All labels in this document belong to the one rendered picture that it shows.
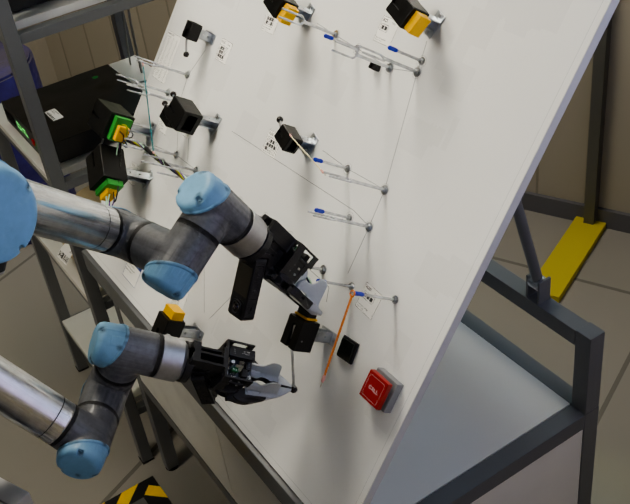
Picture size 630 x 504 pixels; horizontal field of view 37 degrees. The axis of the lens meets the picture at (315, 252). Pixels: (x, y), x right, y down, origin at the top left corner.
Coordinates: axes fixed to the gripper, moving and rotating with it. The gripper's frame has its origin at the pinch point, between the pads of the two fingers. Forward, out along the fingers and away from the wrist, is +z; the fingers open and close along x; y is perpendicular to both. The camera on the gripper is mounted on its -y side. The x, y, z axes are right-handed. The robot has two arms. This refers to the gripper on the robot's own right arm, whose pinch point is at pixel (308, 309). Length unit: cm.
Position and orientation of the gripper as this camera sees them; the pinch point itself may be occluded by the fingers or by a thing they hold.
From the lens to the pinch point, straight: 167.9
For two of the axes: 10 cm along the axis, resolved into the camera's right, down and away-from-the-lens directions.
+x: -5.9, -3.4, 7.3
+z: 5.3, 5.2, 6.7
